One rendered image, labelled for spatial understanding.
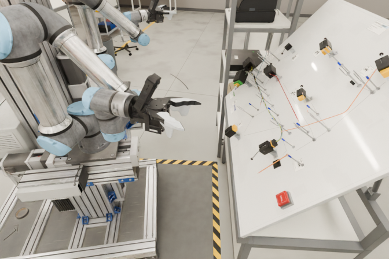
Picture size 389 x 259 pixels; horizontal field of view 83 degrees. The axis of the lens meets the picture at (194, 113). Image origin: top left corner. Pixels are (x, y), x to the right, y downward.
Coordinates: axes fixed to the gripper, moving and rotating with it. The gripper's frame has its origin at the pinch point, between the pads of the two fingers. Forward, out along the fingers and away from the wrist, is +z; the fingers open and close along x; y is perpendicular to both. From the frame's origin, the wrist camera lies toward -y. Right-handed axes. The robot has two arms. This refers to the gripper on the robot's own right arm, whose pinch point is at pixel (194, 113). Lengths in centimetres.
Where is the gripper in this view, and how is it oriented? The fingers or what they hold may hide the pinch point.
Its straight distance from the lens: 60.3
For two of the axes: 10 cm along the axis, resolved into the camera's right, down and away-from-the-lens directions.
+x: -3.1, 4.7, -8.3
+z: 9.5, 1.9, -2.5
